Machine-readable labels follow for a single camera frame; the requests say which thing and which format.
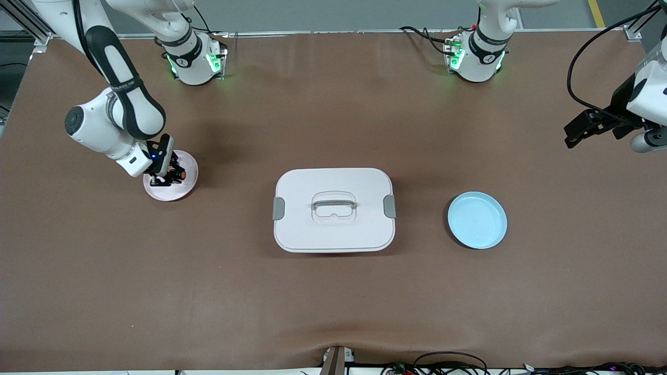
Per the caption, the black cable at arm base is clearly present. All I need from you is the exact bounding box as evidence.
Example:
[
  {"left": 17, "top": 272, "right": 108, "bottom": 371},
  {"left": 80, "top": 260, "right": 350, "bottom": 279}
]
[{"left": 400, "top": 26, "right": 460, "bottom": 56}]

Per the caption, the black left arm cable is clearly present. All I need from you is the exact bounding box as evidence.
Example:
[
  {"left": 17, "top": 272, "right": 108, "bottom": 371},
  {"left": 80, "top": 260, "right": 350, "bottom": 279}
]
[{"left": 567, "top": 0, "right": 667, "bottom": 118}]

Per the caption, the black looped cable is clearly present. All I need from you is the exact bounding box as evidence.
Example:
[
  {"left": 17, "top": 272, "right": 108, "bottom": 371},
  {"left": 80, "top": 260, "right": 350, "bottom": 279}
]
[{"left": 413, "top": 351, "right": 489, "bottom": 375}]

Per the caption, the grey box lid handle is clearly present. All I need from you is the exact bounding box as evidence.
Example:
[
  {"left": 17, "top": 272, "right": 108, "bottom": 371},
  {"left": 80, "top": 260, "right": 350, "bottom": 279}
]
[{"left": 311, "top": 198, "right": 358, "bottom": 211}]

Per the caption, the blue round plate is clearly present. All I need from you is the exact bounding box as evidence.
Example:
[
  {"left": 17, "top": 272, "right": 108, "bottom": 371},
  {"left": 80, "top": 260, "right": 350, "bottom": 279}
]
[{"left": 448, "top": 192, "right": 508, "bottom": 249}]

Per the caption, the white lidded storage box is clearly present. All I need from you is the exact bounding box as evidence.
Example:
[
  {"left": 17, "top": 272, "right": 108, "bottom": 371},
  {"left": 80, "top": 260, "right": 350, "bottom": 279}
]
[{"left": 273, "top": 167, "right": 397, "bottom": 254}]

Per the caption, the pink round plate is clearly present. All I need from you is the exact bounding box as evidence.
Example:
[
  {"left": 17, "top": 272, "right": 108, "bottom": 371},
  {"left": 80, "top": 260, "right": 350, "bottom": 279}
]
[{"left": 143, "top": 150, "right": 199, "bottom": 202}]

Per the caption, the aluminium frame profile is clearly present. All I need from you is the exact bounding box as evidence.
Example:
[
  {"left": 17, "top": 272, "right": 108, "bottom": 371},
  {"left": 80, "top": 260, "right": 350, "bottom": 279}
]
[
  {"left": 0, "top": 0, "right": 71, "bottom": 46},
  {"left": 624, "top": 0, "right": 667, "bottom": 42}
]

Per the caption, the black cable bundle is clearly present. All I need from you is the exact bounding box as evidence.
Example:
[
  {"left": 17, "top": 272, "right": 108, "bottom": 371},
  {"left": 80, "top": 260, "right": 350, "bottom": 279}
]
[{"left": 490, "top": 361, "right": 667, "bottom": 375}]

